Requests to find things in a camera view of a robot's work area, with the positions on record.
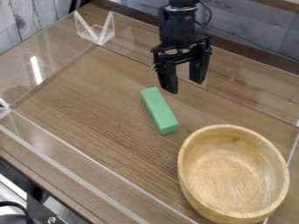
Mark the black cable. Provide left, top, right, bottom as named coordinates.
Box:
left=0, top=199, right=36, bottom=224

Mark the wooden bowl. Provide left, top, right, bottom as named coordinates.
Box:
left=177, top=124, right=290, bottom=224

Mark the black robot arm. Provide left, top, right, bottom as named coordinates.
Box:
left=151, top=0, right=212, bottom=94

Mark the black metal table bracket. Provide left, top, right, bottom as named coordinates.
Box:
left=27, top=194, right=68, bottom=224

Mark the green rectangular block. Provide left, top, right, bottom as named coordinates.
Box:
left=140, top=87, right=180, bottom=135

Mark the clear acrylic corner bracket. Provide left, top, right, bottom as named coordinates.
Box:
left=73, top=10, right=115, bottom=46

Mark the clear acrylic tray wall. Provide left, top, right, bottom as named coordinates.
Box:
left=0, top=5, right=299, bottom=224

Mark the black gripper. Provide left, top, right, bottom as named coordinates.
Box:
left=151, top=7, right=211, bottom=94

